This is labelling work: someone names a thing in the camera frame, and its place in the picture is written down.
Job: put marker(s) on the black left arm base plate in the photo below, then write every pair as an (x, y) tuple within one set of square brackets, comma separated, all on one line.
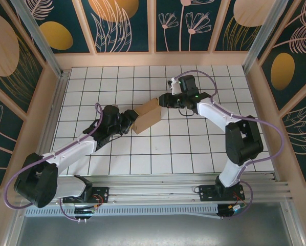
[(103, 193)]

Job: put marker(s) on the grey metal sheet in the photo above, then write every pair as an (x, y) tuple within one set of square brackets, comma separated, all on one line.
[(153, 230)]

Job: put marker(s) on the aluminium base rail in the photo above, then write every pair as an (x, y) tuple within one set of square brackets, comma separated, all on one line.
[(155, 189)]

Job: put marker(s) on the brown cardboard box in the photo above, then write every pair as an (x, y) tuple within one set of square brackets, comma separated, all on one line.
[(148, 116)]

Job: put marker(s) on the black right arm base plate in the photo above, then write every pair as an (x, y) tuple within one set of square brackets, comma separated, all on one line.
[(206, 192)]

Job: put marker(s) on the aluminium corner post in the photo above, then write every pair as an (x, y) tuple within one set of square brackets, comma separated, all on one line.
[(261, 36), (38, 38)]

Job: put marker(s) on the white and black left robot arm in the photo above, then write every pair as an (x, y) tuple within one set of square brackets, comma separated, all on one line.
[(71, 153)]

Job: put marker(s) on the aluminium side rail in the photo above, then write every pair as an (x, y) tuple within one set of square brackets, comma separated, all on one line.
[(53, 115)]

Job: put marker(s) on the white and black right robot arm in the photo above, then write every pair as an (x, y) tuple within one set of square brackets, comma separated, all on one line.
[(231, 171)]

